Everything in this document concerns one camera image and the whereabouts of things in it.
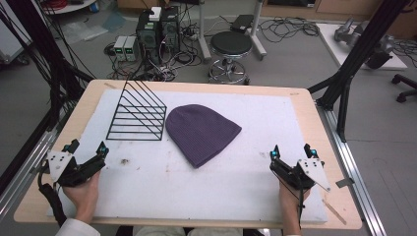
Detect thin wooden strip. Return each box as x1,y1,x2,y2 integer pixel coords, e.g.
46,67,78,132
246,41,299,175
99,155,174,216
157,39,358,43
322,199,348,227

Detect aluminium rail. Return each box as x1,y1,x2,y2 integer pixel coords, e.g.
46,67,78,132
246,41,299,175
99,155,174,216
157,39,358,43
0,128,59,221
315,100,388,236

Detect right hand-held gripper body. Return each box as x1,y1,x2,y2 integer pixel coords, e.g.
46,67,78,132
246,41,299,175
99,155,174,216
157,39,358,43
268,157,332,193

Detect black wire rack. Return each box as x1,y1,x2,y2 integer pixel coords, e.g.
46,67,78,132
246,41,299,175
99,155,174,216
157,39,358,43
105,79,168,143

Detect white metal stand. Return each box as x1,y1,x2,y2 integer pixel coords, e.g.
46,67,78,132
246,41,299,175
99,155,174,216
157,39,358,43
196,0,268,64

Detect black flat box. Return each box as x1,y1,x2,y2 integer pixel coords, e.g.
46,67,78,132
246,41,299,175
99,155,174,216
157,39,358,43
229,14,256,34

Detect grey power supply unit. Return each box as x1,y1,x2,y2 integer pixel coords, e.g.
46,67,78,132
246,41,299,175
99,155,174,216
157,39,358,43
124,35,141,63
113,35,128,62

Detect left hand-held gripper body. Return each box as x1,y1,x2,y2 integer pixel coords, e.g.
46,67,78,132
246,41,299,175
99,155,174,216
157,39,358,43
45,150,107,189

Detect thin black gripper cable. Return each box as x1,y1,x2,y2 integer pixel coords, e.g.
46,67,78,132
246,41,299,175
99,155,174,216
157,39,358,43
270,168,305,230

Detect tangled cables by computers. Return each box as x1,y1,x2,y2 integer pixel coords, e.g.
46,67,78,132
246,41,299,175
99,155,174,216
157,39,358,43
103,19,206,83

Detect black metal frame stand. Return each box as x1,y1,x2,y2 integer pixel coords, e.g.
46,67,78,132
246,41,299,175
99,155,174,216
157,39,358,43
307,0,411,144
0,0,96,132

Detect black round stool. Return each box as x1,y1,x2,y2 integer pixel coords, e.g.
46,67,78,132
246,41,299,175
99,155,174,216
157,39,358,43
208,30,255,86

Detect grey tape piece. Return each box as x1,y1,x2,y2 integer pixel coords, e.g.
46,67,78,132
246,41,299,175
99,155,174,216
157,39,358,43
334,177,356,190

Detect black floor cable bundle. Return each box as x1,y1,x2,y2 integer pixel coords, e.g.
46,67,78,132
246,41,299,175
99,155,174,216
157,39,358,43
258,15,321,44

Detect white platform board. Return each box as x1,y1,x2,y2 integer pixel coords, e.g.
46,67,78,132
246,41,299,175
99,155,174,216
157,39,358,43
316,22,408,72

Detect person's right hand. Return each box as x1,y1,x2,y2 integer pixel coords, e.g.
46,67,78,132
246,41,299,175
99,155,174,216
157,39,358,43
278,181,312,220

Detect black office chair base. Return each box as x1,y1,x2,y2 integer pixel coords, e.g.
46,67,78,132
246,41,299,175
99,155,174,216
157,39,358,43
390,73,417,104

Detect clear plastic sheet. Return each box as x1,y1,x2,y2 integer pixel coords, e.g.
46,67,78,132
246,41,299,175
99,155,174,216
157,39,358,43
61,20,110,44

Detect person's left hand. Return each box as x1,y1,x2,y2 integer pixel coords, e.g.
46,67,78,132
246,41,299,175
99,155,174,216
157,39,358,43
61,170,102,224

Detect black computer tower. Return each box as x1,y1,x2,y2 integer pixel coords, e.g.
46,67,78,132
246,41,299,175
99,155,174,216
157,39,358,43
135,11,162,66
159,6,181,54

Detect black sleeved gripper cable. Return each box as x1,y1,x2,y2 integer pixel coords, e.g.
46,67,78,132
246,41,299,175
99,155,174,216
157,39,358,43
36,162,68,228

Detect white foam mat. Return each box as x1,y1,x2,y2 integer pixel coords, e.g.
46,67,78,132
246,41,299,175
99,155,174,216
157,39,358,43
46,88,329,224

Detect white box device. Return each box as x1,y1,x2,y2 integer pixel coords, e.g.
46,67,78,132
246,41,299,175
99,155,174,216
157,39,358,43
149,6,162,23

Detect purple knit beanie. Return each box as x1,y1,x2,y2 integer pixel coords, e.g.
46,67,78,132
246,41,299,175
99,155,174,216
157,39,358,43
164,103,243,169

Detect white round table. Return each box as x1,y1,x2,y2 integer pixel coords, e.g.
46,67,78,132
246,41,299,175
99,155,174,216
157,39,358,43
41,0,100,16

